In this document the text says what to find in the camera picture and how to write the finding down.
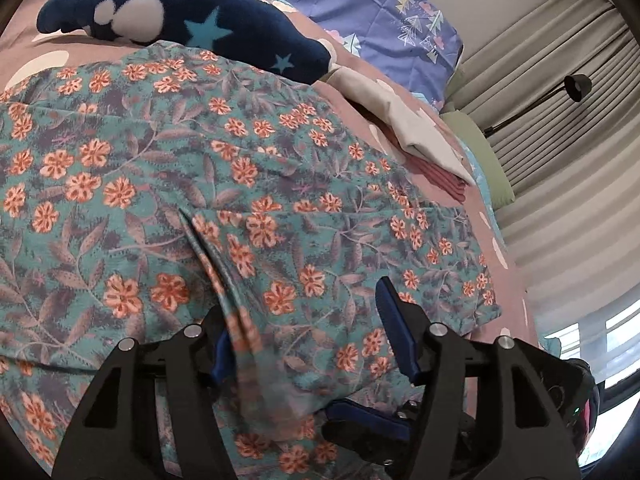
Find grey curtain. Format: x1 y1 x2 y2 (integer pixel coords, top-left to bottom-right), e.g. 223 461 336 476
457 0 640 341

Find window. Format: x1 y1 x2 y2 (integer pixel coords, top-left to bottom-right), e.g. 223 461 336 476
542 300 640 391

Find folded dark pink cloth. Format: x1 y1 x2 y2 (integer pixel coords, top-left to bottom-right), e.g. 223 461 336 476
395 135 468 203

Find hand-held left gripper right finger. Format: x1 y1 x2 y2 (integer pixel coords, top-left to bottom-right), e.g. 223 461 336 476
375 276 583 480

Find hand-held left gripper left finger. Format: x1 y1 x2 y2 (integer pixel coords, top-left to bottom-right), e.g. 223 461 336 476
52 305 238 480

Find green pillow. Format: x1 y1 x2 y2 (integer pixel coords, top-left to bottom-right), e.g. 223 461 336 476
442 110 516 211

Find purple tree print pillow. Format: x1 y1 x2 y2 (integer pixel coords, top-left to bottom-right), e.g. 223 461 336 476
107 0 463 113

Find navy star plush blanket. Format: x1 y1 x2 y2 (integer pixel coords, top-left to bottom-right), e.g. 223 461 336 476
36 0 333 85

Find teal floral shorts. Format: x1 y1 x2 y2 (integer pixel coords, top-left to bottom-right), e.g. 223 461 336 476
0 40 503 480

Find folded beige cloth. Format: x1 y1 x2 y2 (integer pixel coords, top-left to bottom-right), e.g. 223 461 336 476
327 65 478 188

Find light blue patterned sheet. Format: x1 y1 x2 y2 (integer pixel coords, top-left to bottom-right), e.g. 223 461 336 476
467 152 501 216

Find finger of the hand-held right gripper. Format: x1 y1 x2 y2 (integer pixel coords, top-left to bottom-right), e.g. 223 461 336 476
322 399 420 462

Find pink blanket with white dots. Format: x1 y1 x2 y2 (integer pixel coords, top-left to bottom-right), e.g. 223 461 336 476
0 0 546 361

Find black floor lamp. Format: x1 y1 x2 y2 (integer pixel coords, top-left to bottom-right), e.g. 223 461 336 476
482 74 593 137

